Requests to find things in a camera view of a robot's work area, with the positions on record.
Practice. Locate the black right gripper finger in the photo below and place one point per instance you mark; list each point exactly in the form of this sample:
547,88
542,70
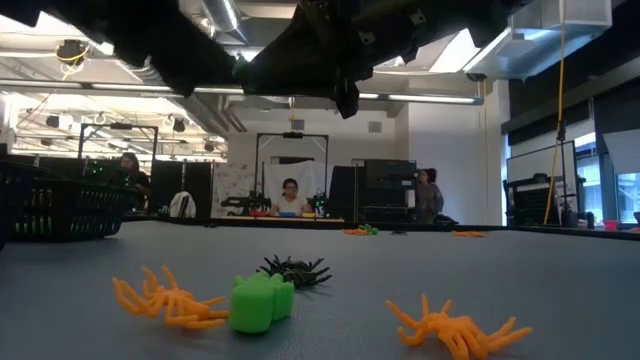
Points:
300,70
350,102

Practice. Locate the black background robot arm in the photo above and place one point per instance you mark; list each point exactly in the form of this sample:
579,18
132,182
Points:
240,202

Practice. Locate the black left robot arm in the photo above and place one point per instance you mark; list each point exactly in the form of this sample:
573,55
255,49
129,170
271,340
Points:
20,10

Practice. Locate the background robot arm green light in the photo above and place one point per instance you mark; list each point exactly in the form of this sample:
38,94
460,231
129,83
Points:
318,201

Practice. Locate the white hanging cloth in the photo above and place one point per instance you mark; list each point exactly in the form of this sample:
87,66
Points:
300,170

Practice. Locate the black equipment rack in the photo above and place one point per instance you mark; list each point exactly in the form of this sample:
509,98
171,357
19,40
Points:
390,185

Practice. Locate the person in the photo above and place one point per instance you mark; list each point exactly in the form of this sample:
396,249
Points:
429,195
132,172
291,197

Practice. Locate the black partition panels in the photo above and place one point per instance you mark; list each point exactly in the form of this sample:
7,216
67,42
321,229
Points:
95,170
197,190

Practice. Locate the white bag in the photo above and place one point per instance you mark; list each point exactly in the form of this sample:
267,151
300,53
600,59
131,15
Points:
182,205

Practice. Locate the orange plastic spider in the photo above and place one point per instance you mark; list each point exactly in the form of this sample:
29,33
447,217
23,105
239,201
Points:
354,232
172,305
470,234
455,332

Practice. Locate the black rounded object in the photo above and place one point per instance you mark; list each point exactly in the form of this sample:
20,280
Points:
447,220

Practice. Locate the black plastic mesh basket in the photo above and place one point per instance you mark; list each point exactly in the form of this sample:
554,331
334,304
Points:
5,215
75,210

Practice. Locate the whiteboard on stand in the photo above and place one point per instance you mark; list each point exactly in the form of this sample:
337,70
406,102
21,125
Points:
540,165

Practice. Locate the black slatted crate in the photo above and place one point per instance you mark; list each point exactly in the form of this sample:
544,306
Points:
530,200

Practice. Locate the black tripod stand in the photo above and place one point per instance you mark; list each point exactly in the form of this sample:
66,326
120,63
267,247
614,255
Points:
563,175

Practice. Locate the red cup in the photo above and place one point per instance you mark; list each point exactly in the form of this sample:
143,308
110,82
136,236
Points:
610,225

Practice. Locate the glass window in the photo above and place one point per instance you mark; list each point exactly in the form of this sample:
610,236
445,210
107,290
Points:
627,195

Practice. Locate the grey square wall vent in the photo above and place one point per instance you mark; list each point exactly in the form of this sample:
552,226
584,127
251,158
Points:
297,125
375,126

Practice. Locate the silver round ventilation duct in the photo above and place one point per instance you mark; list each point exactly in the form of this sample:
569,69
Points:
225,20

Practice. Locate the black frame stand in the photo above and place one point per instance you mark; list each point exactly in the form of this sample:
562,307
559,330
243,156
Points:
292,134
120,126

